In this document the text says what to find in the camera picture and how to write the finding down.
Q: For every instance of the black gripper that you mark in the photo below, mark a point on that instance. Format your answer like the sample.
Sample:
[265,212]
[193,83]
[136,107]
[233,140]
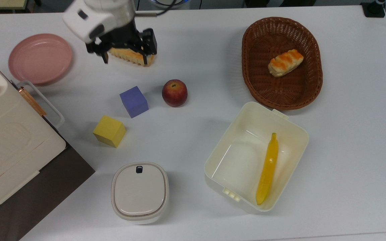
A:
[127,35]

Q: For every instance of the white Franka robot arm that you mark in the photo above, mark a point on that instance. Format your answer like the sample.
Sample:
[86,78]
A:
[94,18]

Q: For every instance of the purple cube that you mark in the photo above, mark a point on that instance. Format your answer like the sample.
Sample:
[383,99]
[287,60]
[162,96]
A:
[133,101]

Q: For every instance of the yellow cube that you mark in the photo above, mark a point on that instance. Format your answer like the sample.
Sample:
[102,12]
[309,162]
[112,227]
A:
[109,131]

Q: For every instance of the pink plate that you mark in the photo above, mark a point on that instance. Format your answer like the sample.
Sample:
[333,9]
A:
[40,59]

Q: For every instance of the red apple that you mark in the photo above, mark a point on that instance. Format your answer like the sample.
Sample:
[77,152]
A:
[174,93]

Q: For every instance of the white lidded square container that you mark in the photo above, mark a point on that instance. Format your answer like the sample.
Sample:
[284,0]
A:
[140,192]

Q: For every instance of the cream toy appliance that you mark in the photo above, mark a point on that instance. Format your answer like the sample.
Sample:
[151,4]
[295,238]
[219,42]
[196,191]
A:
[8,140]

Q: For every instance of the dark brown board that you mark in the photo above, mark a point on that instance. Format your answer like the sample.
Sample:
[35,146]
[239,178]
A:
[52,187]

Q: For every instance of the cream open plastic box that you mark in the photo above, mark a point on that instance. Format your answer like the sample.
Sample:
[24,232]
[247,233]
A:
[243,157]

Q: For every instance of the brown wicker basket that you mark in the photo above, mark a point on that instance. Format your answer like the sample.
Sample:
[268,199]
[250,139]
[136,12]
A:
[281,83]

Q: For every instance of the glazed bread roll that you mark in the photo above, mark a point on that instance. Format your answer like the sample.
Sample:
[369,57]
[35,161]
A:
[285,63]

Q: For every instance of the yellow banana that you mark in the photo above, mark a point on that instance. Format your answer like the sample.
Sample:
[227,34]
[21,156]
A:
[268,169]

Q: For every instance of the black table clamp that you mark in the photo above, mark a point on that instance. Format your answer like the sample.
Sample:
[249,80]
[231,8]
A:
[373,9]

